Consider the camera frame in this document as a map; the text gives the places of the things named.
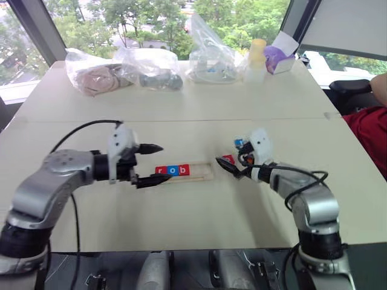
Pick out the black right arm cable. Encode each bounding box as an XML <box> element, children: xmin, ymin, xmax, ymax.
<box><xmin>241</xmin><ymin>164</ymin><xmax>330</xmax><ymax>211</ymax></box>

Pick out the grey rounded shape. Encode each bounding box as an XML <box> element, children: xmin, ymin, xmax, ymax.
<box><xmin>139</xmin><ymin>250</ymin><xmax>172</xmax><ymax>290</ymax></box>

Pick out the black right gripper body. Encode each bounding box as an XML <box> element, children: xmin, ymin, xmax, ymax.
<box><xmin>236</xmin><ymin>140</ymin><xmax>256</xmax><ymax>172</ymax></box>

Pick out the grey window blind panel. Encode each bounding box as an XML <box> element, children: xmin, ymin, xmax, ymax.
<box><xmin>279</xmin><ymin>0</ymin><xmax>387</xmax><ymax>62</ymax></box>

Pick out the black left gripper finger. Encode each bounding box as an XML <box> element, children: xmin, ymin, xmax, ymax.
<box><xmin>134</xmin><ymin>173</ymin><xmax>174</xmax><ymax>190</ymax></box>
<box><xmin>138</xmin><ymin>143</ymin><xmax>164</xmax><ymax>156</ymax></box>

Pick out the white bottle with yellow cap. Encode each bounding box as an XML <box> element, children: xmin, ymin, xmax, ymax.
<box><xmin>243</xmin><ymin>38</ymin><xmax>268</xmax><ymax>85</ymax></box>

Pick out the purple and white carton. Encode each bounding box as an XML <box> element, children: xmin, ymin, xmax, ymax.
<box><xmin>263</xmin><ymin>31</ymin><xmax>299</xmax><ymax>76</ymax></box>

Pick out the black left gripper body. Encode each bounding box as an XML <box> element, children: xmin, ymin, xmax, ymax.
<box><xmin>115</xmin><ymin>144</ymin><xmax>145</xmax><ymax>185</ymax></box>

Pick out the person in red shirt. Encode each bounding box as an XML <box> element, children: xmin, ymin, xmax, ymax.
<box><xmin>343</xmin><ymin>105</ymin><xmax>387</xmax><ymax>183</ymax></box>

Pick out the clear bag with small items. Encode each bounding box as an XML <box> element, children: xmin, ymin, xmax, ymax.
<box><xmin>184</xmin><ymin>12</ymin><xmax>244</xmax><ymax>85</ymax></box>

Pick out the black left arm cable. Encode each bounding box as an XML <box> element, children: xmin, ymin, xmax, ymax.
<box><xmin>50</xmin><ymin>120</ymin><xmax>125</xmax><ymax>290</ymax></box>

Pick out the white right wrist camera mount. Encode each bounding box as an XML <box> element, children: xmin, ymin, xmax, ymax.
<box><xmin>249</xmin><ymin>127</ymin><xmax>274</xmax><ymax>170</ymax></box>

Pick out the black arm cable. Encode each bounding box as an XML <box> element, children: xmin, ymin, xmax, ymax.
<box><xmin>50</xmin><ymin>120</ymin><xmax>125</xmax><ymax>290</ymax></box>
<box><xmin>241</xmin><ymin>164</ymin><xmax>330</xmax><ymax>211</ymax></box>

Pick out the long wooden tray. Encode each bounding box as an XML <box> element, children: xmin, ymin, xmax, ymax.
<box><xmin>154</xmin><ymin>162</ymin><xmax>215</xmax><ymax>184</ymax></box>

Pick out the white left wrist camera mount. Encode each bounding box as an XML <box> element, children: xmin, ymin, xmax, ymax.
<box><xmin>106</xmin><ymin>121</ymin><xmax>141</xmax><ymax>185</ymax></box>

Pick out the clear bag with grey object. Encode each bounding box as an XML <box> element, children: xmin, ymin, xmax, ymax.
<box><xmin>112</xmin><ymin>46</ymin><xmax>184</xmax><ymax>92</ymax></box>

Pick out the dark window frame post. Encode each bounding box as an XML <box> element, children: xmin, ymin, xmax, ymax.
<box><xmin>6</xmin><ymin>0</ymin><xmax>68</xmax><ymax>66</ymax></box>
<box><xmin>279</xmin><ymin>0</ymin><xmax>322</xmax><ymax>42</ymax></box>

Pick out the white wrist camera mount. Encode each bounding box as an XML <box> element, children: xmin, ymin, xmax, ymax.
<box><xmin>106</xmin><ymin>121</ymin><xmax>141</xmax><ymax>185</ymax></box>
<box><xmin>249</xmin><ymin>127</ymin><xmax>274</xmax><ymax>170</ymax></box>

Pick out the clear bag with beige cloth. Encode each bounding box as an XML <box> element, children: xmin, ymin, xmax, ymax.
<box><xmin>64</xmin><ymin>47</ymin><xmax>135</xmax><ymax>98</ymax></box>

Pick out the black office chair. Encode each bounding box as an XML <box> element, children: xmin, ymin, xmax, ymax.
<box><xmin>328</xmin><ymin>79</ymin><xmax>383</xmax><ymax>116</ymax></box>

